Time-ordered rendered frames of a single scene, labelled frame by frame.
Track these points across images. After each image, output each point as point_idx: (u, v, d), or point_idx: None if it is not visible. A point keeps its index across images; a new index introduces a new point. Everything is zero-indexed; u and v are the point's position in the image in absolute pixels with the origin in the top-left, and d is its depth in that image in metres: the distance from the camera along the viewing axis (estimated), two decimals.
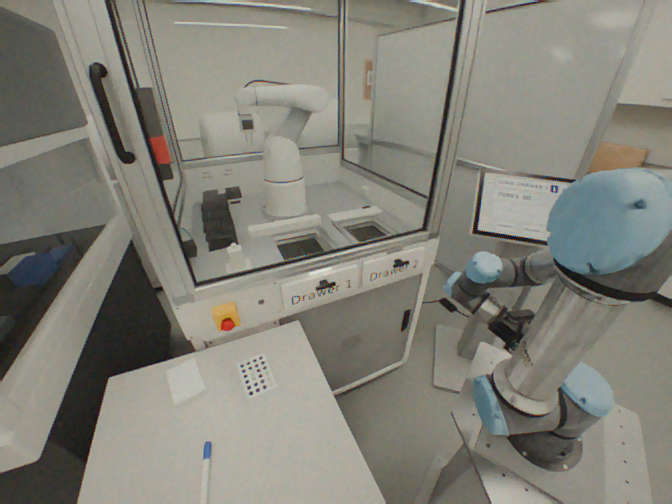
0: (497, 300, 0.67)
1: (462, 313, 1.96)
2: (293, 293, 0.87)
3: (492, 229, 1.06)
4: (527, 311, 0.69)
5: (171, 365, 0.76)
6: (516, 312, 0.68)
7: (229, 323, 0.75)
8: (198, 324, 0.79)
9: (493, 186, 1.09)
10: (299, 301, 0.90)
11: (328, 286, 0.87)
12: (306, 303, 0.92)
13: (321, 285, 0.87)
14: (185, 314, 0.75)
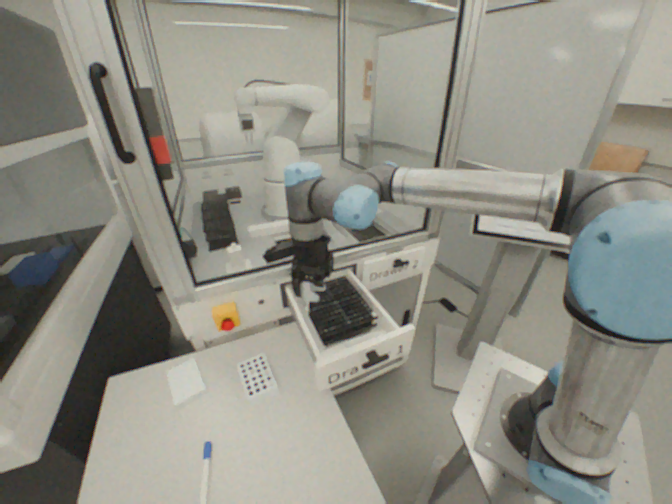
0: None
1: (462, 313, 1.96)
2: (331, 371, 0.62)
3: (492, 229, 1.06)
4: None
5: (171, 365, 0.76)
6: None
7: (229, 323, 0.75)
8: (198, 324, 0.79)
9: None
10: (338, 379, 0.65)
11: (379, 361, 0.62)
12: (346, 379, 0.67)
13: (370, 361, 0.62)
14: (185, 314, 0.75)
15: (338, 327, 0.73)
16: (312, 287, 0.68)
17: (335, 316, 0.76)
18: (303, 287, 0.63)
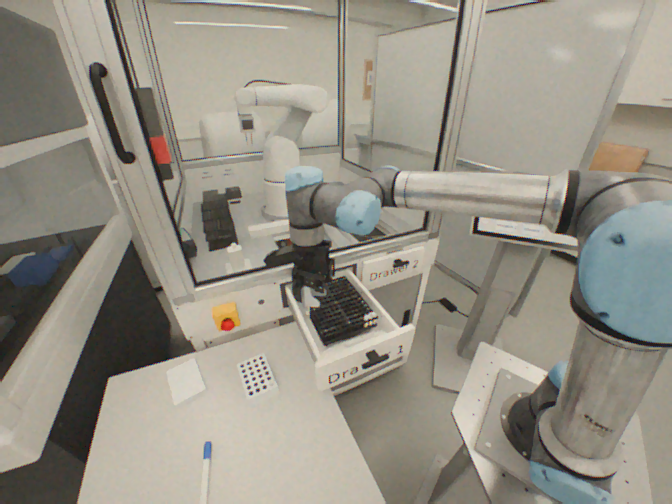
0: None
1: (462, 313, 1.96)
2: (331, 371, 0.62)
3: (492, 229, 1.06)
4: None
5: (171, 365, 0.76)
6: None
7: (229, 323, 0.75)
8: (198, 324, 0.79)
9: None
10: (338, 379, 0.65)
11: (379, 361, 0.62)
12: (346, 379, 0.67)
13: (370, 361, 0.62)
14: (185, 314, 0.75)
15: (338, 327, 0.73)
16: (313, 292, 0.67)
17: (335, 316, 0.76)
18: (304, 292, 0.62)
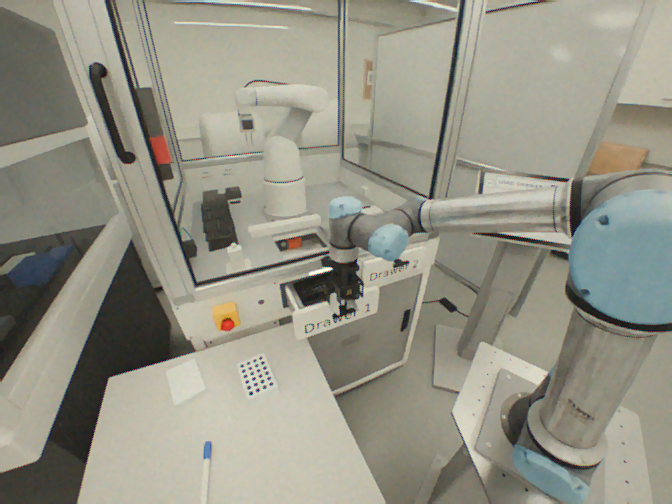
0: None
1: (462, 313, 1.96)
2: (306, 321, 0.76)
3: None
4: None
5: (171, 365, 0.76)
6: None
7: (229, 323, 0.75)
8: (198, 324, 0.79)
9: (493, 186, 1.09)
10: (313, 329, 0.79)
11: (346, 313, 0.76)
12: (320, 331, 0.81)
13: None
14: (185, 314, 0.75)
15: (315, 289, 0.87)
16: (350, 301, 0.77)
17: (314, 281, 0.90)
18: (333, 297, 0.73)
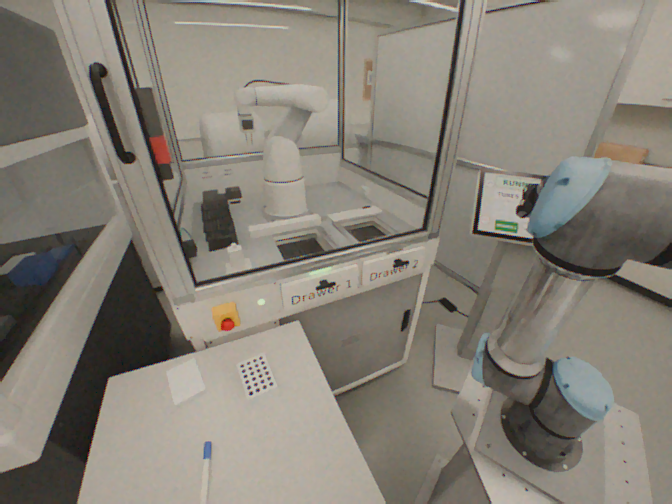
0: (539, 189, 0.71)
1: (462, 313, 1.96)
2: (293, 293, 0.87)
3: (492, 229, 1.06)
4: None
5: (171, 365, 0.76)
6: (534, 208, 0.75)
7: (229, 323, 0.75)
8: (198, 324, 0.79)
9: (493, 186, 1.09)
10: (299, 301, 0.90)
11: (328, 286, 0.87)
12: (306, 303, 0.92)
13: (321, 285, 0.87)
14: (185, 314, 0.75)
15: None
16: None
17: None
18: None
